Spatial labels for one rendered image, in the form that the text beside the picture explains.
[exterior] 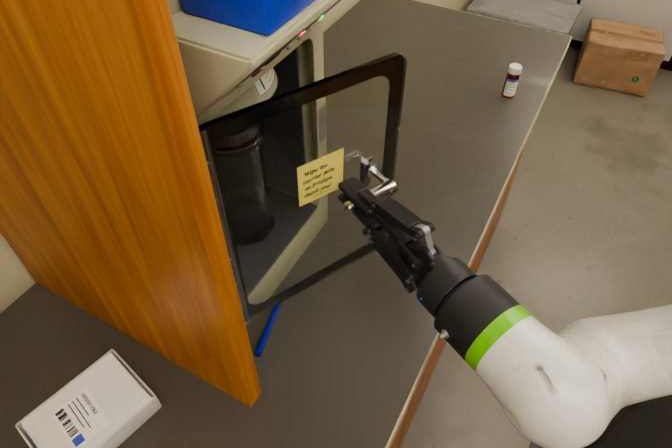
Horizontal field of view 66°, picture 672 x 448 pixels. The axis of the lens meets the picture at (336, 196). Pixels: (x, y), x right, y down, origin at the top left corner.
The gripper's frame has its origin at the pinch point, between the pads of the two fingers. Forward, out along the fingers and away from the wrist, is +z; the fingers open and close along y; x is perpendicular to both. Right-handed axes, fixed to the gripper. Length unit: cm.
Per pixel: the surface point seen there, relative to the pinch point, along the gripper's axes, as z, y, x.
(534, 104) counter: 22, -26, -75
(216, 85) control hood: -1.3, 27.3, 18.4
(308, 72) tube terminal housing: 21.7, 8.4, -5.4
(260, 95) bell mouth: 14.3, 12.9, 7.0
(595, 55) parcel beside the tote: 92, -100, -240
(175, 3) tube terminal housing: 6.9, 31.8, 17.9
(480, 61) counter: 45, -26, -79
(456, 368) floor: 4, -120, -51
